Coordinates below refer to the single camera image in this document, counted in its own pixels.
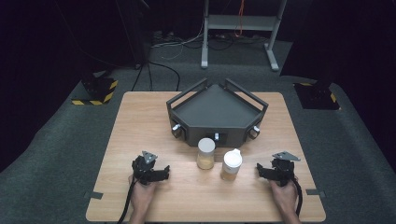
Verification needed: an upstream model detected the grey metal stand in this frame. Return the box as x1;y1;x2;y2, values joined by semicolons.
200;0;288;72

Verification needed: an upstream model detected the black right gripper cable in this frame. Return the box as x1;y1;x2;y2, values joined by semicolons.
290;176;304;217

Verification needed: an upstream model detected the orange cable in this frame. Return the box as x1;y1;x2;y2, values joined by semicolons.
233;0;246;38

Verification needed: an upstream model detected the clear jar with grey lid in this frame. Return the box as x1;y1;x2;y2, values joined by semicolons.
196;137;217;171

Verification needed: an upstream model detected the black base with striped edge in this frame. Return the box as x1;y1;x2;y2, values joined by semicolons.
71;70;120;106
292;81;341;111

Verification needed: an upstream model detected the person's left hand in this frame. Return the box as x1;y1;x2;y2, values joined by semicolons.
128;175;159;216

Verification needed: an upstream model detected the black floor cable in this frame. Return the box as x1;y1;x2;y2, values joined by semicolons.
130;60;182;92

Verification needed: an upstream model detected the clear bottle with white spout lid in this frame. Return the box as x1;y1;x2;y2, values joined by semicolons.
220;147;244;182

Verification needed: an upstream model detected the dark grey corner rack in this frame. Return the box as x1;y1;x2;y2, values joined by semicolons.
165;77;270;149

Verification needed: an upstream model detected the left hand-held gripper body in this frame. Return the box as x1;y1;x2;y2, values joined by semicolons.
131;150;165;187

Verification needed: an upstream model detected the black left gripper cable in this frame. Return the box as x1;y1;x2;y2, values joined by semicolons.
117;175;138;224

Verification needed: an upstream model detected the grey tape strip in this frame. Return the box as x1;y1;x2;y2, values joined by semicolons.
304;188;327;199
83;190;104;201

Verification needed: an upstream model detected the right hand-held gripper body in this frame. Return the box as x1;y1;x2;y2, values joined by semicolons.
270;150;302;188

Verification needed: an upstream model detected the white floor cable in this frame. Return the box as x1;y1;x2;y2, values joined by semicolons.
150;18;207;61

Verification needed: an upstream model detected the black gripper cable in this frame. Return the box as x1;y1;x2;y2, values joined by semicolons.
290;176;304;217
117;175;138;224

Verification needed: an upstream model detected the person's right hand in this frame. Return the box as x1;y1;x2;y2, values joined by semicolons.
269;176;300;217

